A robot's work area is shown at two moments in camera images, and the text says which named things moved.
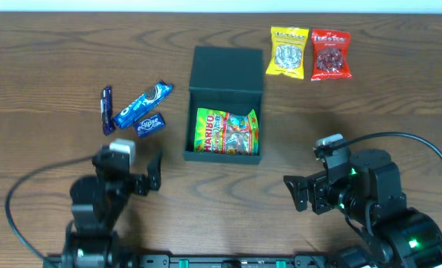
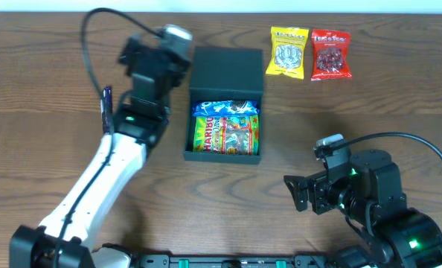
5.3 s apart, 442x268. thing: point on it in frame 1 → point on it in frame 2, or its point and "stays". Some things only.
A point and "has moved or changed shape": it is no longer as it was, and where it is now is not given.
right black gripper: [314, 191] stays
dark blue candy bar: [106, 105] stays
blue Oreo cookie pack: [152, 96] has moved or changed shape
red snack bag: [331, 49] stays
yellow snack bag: [287, 50] stays
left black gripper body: [132, 180] → [154, 63]
